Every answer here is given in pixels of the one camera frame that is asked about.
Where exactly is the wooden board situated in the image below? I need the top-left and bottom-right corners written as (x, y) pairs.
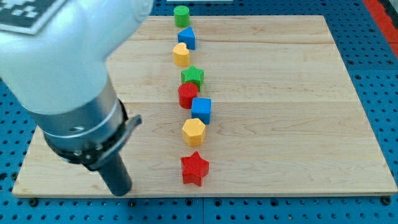
top-left (11, 14), bottom-right (398, 199)

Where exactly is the green cylinder block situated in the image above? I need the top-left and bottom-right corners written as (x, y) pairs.
top-left (174, 6), bottom-right (190, 28)

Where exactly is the blue cube block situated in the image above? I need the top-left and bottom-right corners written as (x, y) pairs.
top-left (191, 98), bottom-right (211, 124)

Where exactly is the red star block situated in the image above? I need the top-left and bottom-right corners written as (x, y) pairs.
top-left (180, 151), bottom-right (210, 187)

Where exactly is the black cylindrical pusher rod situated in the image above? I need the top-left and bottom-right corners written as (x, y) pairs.
top-left (98, 154), bottom-right (132, 196)

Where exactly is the red cylinder block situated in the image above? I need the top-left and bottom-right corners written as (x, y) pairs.
top-left (178, 82), bottom-right (198, 109)

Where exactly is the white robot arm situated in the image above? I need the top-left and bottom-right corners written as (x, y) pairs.
top-left (1, 0), bottom-right (154, 196)

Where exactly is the green star block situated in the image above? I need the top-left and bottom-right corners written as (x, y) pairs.
top-left (180, 65), bottom-right (205, 92)

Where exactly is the black white fiducial marker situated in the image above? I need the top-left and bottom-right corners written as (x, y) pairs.
top-left (1, 0), bottom-right (66, 35)

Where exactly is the yellow heart block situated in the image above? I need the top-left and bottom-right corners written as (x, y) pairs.
top-left (173, 42), bottom-right (190, 67)

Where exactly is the blue triangle block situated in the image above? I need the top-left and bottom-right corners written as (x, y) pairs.
top-left (177, 27), bottom-right (196, 50)

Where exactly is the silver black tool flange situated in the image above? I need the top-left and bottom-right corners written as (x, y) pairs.
top-left (29, 80), bottom-right (142, 171)

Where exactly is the yellow hexagon block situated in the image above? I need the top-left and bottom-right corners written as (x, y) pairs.
top-left (182, 118), bottom-right (206, 147)

